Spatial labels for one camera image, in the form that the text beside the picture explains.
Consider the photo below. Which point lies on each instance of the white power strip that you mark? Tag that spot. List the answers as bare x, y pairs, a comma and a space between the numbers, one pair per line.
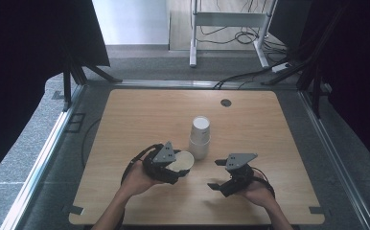
281, 67

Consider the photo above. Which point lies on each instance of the aluminium floor rail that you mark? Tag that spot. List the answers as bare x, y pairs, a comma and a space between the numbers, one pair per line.
42, 159
173, 84
336, 159

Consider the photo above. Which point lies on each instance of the person's right hand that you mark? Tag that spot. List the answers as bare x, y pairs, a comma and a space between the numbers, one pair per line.
258, 193

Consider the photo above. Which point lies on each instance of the person's left hand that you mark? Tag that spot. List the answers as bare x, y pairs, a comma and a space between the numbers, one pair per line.
138, 180

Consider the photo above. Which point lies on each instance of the dark curtain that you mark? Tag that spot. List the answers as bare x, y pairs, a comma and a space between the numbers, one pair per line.
29, 64
362, 80

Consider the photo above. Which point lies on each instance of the round grey table grommet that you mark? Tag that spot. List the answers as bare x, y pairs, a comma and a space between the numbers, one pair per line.
226, 103

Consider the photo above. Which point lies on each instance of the white metal stand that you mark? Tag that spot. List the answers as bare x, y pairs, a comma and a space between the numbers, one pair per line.
227, 19

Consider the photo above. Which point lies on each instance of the black tripod stand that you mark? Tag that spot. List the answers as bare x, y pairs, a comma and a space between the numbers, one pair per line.
74, 75

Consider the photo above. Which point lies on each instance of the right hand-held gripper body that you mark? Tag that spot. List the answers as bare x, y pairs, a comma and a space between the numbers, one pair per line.
239, 174

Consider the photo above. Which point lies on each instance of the black slanted metal stand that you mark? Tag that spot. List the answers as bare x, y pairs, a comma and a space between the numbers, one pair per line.
314, 64

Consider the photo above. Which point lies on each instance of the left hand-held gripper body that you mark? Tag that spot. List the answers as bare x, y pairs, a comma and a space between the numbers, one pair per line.
160, 166

